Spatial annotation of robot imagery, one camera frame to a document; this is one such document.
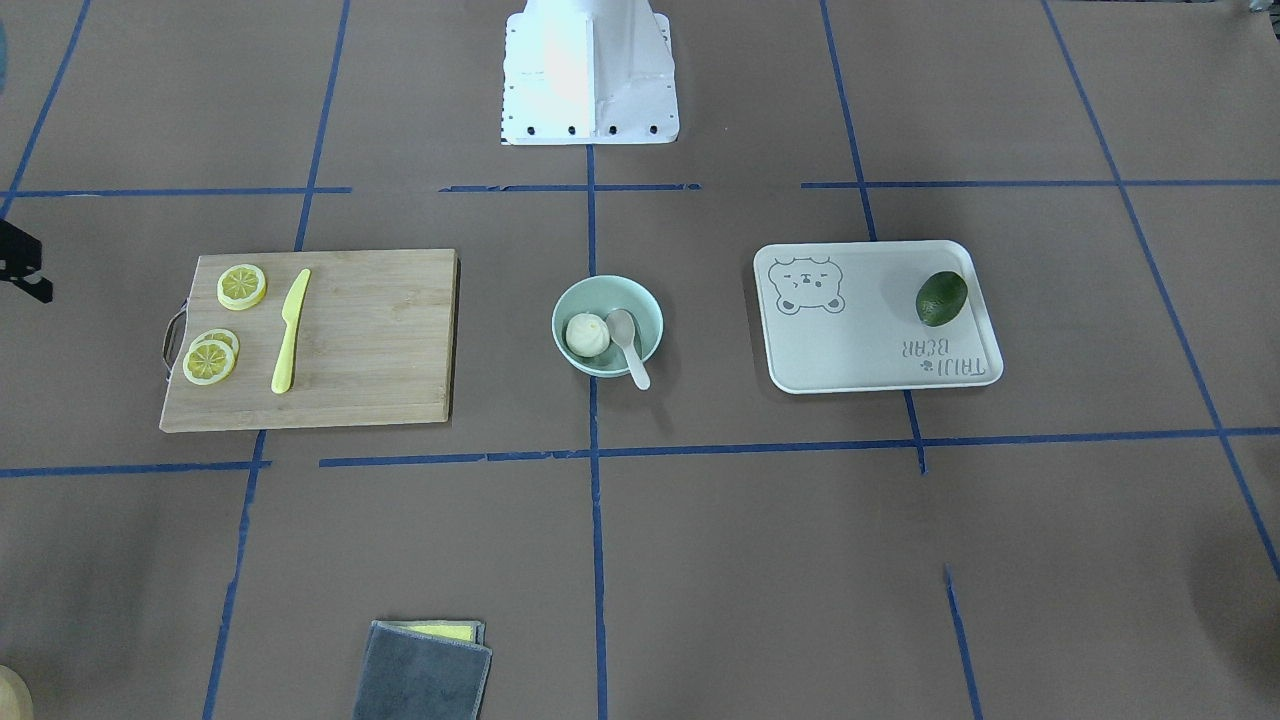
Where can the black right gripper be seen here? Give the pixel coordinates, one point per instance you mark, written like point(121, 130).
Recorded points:
point(22, 262)

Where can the lemon slice behind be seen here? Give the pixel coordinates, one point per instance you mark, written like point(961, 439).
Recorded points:
point(229, 338)

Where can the white ceramic spoon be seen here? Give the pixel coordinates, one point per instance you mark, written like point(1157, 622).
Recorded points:
point(621, 326)

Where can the yellow sponge cloth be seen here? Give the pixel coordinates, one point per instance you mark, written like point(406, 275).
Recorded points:
point(454, 630)

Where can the white bear tray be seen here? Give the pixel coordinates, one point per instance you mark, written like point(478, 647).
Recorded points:
point(841, 317)

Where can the yellow plastic knife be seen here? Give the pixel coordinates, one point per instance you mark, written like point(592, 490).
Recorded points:
point(283, 372)

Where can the wooden cutting board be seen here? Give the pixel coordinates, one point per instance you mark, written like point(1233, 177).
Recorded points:
point(375, 346)

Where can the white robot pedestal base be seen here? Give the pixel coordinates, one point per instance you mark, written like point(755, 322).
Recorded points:
point(588, 73)

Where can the lemon slice front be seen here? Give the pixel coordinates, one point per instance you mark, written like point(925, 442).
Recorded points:
point(208, 362)

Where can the light green bowl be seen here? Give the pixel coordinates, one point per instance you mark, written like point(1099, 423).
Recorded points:
point(599, 295)

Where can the white steamed bun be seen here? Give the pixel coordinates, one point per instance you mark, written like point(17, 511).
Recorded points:
point(587, 335)

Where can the grey folded cloth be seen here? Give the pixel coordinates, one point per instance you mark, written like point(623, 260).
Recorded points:
point(408, 675)

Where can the lemon slice top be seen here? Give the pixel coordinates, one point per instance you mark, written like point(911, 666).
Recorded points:
point(241, 287)

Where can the lemon slice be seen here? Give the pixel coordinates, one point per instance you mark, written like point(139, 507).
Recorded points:
point(229, 338)
point(208, 362)
point(241, 287)

